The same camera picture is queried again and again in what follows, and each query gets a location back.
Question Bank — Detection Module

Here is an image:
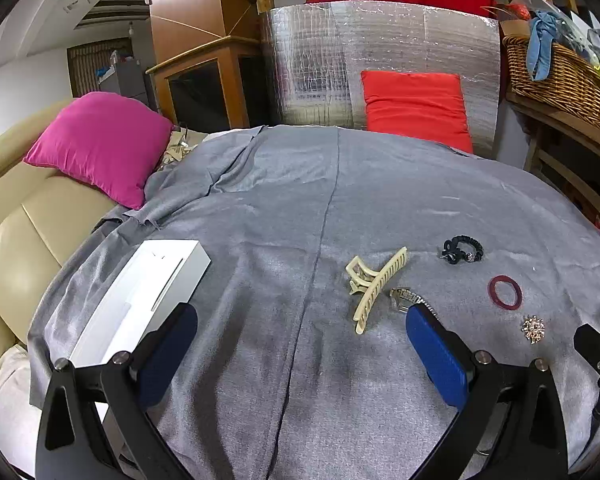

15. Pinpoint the grey bed blanket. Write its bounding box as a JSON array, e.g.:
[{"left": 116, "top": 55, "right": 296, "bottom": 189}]
[{"left": 28, "top": 126, "right": 600, "bottom": 479}]

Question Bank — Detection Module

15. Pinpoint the gold pearl brooch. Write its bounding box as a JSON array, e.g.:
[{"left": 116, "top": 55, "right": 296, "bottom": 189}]
[{"left": 520, "top": 315, "right": 545, "bottom": 344}]

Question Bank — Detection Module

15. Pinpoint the black beaded bow scrunchie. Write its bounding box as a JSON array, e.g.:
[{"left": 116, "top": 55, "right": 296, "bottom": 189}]
[{"left": 439, "top": 235, "right": 484, "bottom": 264}]

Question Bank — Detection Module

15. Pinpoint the wooden shelf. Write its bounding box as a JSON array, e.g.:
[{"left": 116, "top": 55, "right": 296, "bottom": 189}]
[{"left": 506, "top": 91, "right": 600, "bottom": 231}]

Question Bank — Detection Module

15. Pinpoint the beige leather sofa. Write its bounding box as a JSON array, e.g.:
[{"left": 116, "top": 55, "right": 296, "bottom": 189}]
[{"left": 0, "top": 100, "right": 114, "bottom": 359}]

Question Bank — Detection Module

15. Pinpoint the magenta pillow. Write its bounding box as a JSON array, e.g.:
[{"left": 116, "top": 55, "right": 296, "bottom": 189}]
[{"left": 23, "top": 91, "right": 172, "bottom": 209}]

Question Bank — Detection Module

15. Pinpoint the blue cloth in basket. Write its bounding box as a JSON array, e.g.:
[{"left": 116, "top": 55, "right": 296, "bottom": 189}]
[{"left": 526, "top": 11, "right": 571, "bottom": 81}]

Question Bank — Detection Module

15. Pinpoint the wicker basket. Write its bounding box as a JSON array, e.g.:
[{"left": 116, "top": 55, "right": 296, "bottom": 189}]
[{"left": 503, "top": 37, "right": 600, "bottom": 129}]

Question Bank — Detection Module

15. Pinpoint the cream hair claw clip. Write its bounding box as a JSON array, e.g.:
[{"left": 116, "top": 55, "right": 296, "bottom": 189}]
[{"left": 346, "top": 247, "right": 408, "bottom": 335}]

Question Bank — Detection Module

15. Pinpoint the silver metal watch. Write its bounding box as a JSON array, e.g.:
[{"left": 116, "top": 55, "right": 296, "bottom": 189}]
[{"left": 389, "top": 287, "right": 438, "bottom": 318}]

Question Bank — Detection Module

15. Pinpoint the silver foil insulation board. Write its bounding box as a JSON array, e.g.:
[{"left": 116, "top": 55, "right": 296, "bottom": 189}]
[{"left": 262, "top": 0, "right": 501, "bottom": 157}]

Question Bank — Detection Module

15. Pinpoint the wooden cabinet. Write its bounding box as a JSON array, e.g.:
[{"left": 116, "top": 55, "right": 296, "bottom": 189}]
[{"left": 147, "top": 0, "right": 272, "bottom": 132}]

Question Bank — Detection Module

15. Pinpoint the red cushion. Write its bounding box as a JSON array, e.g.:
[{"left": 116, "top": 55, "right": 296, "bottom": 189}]
[{"left": 361, "top": 70, "right": 474, "bottom": 154}]

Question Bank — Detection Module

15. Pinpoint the maroon hair tie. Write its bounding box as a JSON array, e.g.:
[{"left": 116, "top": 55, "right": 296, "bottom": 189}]
[{"left": 486, "top": 274, "right": 524, "bottom": 311}]

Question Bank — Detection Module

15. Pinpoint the white jewelry box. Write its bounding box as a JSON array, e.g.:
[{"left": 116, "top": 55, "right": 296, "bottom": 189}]
[{"left": 70, "top": 240, "right": 211, "bottom": 367}]

